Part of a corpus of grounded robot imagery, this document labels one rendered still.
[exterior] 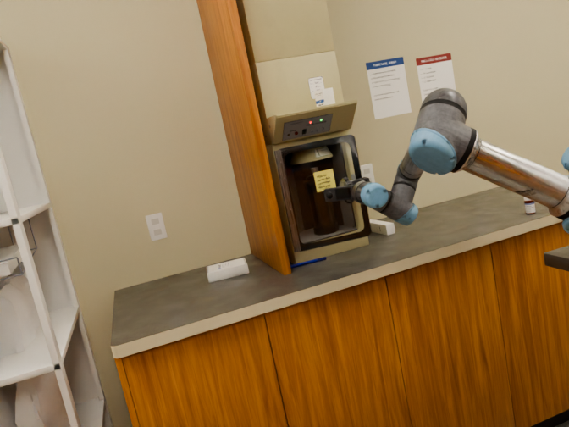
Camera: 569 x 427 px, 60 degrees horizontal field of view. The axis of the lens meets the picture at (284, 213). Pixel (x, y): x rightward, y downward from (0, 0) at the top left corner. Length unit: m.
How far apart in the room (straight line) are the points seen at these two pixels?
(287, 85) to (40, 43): 1.00
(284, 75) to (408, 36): 0.95
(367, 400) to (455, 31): 1.87
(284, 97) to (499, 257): 1.01
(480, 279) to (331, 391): 0.70
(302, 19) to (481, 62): 1.23
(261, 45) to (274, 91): 0.17
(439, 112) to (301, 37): 0.83
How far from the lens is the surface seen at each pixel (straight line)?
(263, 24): 1.91
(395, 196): 1.57
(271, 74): 1.88
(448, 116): 1.25
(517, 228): 2.04
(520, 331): 2.18
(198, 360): 1.63
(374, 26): 2.58
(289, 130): 1.80
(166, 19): 2.29
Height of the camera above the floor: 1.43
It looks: 9 degrees down
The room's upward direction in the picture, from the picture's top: 12 degrees counter-clockwise
